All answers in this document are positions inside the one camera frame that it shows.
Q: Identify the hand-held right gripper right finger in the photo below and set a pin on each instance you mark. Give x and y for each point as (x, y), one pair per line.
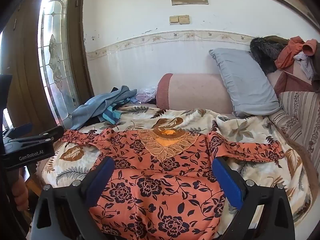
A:
(228, 185)

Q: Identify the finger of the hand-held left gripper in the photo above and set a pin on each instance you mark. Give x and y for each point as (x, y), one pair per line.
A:
(21, 129)
(50, 133)

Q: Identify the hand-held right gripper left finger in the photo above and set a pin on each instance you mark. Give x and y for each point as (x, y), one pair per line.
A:
(101, 180)

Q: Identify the orange floral dress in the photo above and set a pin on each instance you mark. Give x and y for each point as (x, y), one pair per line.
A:
(155, 180)

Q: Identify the person's left hand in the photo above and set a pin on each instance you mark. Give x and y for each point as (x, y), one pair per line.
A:
(20, 192)

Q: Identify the cream leaf print blanket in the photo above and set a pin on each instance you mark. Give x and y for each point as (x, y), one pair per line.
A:
(250, 135)

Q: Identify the blue garment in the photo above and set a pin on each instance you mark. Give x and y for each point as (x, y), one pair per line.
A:
(100, 105)

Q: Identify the teal striped cloth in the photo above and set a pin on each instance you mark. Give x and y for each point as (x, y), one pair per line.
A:
(112, 116)

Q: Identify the wooden door with stained glass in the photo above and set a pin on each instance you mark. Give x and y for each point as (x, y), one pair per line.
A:
(30, 55)

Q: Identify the purple crumpled cloth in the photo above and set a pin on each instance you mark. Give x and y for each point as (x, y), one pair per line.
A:
(146, 96)

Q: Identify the pink bolster cushion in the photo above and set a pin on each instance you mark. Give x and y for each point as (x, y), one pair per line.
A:
(195, 90)

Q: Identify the grey-blue pillow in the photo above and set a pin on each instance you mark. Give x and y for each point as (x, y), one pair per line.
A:
(245, 85)

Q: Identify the dark furry garment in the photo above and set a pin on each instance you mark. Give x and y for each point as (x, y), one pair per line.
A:
(262, 55)

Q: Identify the dark olive garment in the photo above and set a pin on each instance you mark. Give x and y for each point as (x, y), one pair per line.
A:
(317, 75)

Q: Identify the white-grey cloth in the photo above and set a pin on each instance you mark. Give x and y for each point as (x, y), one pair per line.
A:
(303, 63)

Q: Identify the plain orange garment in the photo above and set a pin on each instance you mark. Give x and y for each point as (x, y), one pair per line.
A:
(287, 55)

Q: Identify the beige wall switch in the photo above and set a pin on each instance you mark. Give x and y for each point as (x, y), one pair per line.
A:
(184, 19)
(174, 20)

